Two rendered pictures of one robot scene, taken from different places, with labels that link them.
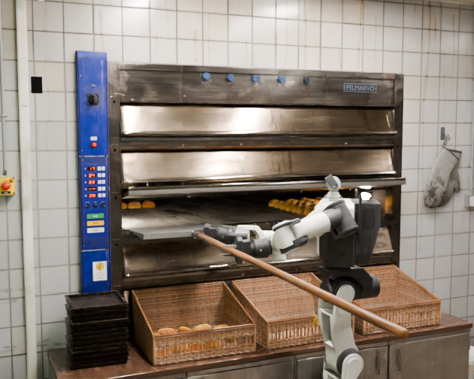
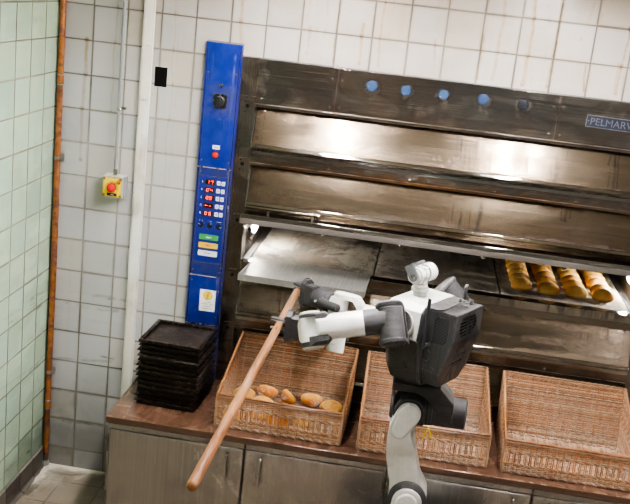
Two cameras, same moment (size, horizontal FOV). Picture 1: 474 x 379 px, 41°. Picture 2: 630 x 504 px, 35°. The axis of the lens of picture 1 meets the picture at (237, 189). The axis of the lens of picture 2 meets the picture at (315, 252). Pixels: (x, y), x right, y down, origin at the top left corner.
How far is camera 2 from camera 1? 1.89 m
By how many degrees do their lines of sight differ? 30
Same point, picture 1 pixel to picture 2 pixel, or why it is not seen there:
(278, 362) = (364, 467)
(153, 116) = (295, 128)
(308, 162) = (507, 219)
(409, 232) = not seen: outside the picture
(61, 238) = (170, 254)
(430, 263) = not seen: outside the picture
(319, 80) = (545, 107)
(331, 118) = (556, 163)
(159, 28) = (314, 18)
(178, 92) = (332, 102)
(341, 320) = (397, 445)
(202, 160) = (353, 192)
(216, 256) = not seen: hidden behind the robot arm
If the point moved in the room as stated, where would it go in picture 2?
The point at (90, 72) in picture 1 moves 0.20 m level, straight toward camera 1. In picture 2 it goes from (220, 68) to (201, 71)
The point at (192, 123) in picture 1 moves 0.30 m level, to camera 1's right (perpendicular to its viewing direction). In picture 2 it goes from (344, 144) to (406, 157)
